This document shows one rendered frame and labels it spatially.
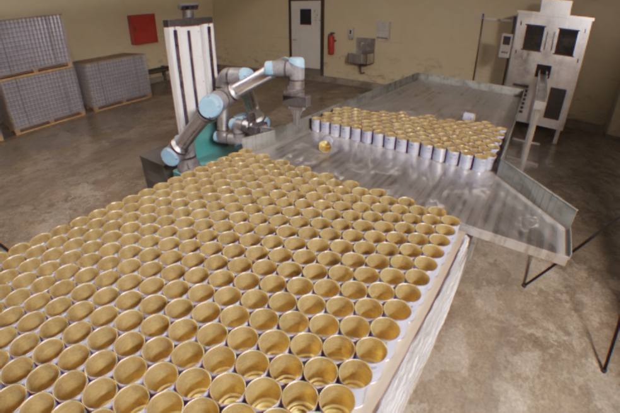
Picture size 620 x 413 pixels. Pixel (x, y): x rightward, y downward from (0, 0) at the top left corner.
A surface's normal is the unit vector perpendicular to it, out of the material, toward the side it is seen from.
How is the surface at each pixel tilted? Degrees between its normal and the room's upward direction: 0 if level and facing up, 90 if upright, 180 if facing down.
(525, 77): 90
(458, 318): 0
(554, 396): 0
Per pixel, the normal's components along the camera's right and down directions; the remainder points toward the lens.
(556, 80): -0.58, 0.38
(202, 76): 0.82, 0.26
